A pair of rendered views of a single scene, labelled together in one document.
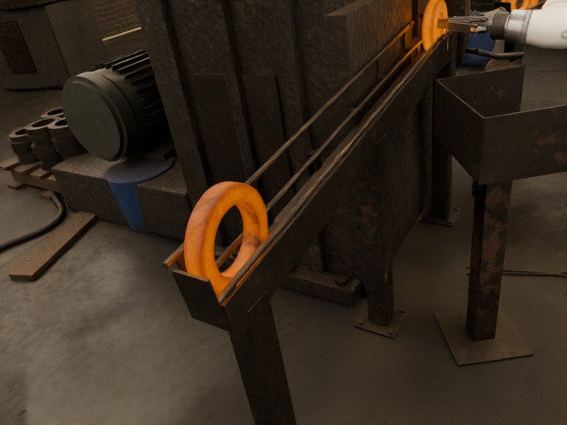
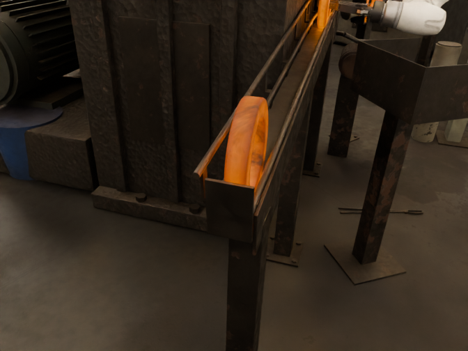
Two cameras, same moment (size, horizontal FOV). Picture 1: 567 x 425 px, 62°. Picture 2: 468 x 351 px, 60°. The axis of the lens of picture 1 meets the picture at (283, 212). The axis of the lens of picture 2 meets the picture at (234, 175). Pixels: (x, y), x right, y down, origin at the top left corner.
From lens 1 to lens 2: 35 cm
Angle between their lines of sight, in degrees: 18
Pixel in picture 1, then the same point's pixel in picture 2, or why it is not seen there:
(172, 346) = (87, 287)
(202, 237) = (250, 143)
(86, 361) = not seen: outside the picture
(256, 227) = (261, 145)
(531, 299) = (393, 230)
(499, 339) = (379, 261)
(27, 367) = not seen: outside the picture
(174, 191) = (72, 138)
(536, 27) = (407, 15)
